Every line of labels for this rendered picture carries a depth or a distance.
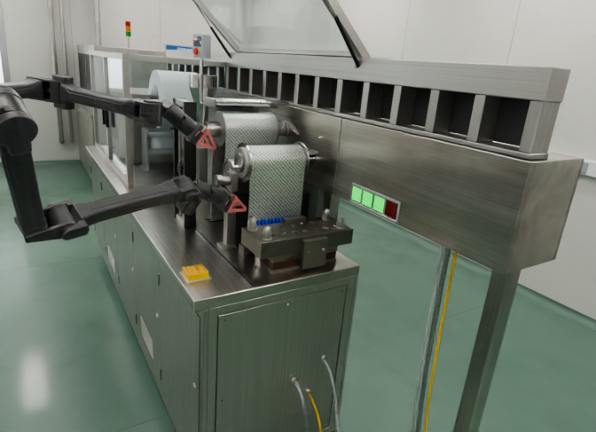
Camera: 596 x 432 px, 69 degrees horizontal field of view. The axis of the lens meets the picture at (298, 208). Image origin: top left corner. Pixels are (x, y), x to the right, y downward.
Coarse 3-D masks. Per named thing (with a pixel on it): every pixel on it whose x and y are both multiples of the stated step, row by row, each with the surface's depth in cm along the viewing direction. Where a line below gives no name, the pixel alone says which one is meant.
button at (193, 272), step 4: (200, 264) 151; (184, 268) 148; (188, 268) 148; (192, 268) 148; (196, 268) 149; (200, 268) 149; (204, 268) 149; (184, 272) 147; (188, 272) 145; (192, 272) 145; (196, 272) 146; (200, 272) 146; (204, 272) 146; (188, 276) 144; (192, 276) 144; (196, 276) 145; (200, 276) 146; (204, 276) 146; (188, 280) 144
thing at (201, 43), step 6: (192, 36) 194; (198, 36) 192; (204, 36) 191; (210, 36) 194; (192, 42) 195; (198, 42) 193; (204, 42) 192; (210, 42) 194; (192, 48) 196; (198, 48) 194; (204, 48) 193; (210, 48) 195; (192, 54) 197; (198, 54) 194; (204, 54) 194; (210, 54) 196
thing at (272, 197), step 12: (252, 180) 160; (264, 180) 163; (276, 180) 166; (288, 180) 169; (300, 180) 171; (252, 192) 162; (264, 192) 164; (276, 192) 167; (288, 192) 170; (300, 192) 173; (252, 204) 163; (264, 204) 166; (276, 204) 169; (288, 204) 172; (300, 204) 175; (252, 216) 165; (264, 216) 168; (276, 216) 171
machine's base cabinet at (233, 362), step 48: (96, 192) 327; (144, 240) 199; (144, 288) 210; (336, 288) 165; (144, 336) 222; (192, 336) 148; (240, 336) 147; (288, 336) 159; (336, 336) 173; (192, 384) 152; (240, 384) 154; (288, 384) 167; (336, 384) 182
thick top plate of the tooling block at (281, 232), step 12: (276, 228) 161; (288, 228) 162; (300, 228) 163; (312, 228) 164; (324, 228) 166; (336, 228) 167; (348, 228) 168; (252, 240) 153; (264, 240) 149; (276, 240) 150; (288, 240) 153; (300, 240) 155; (336, 240) 165; (348, 240) 168; (264, 252) 149; (276, 252) 151; (288, 252) 154; (300, 252) 157
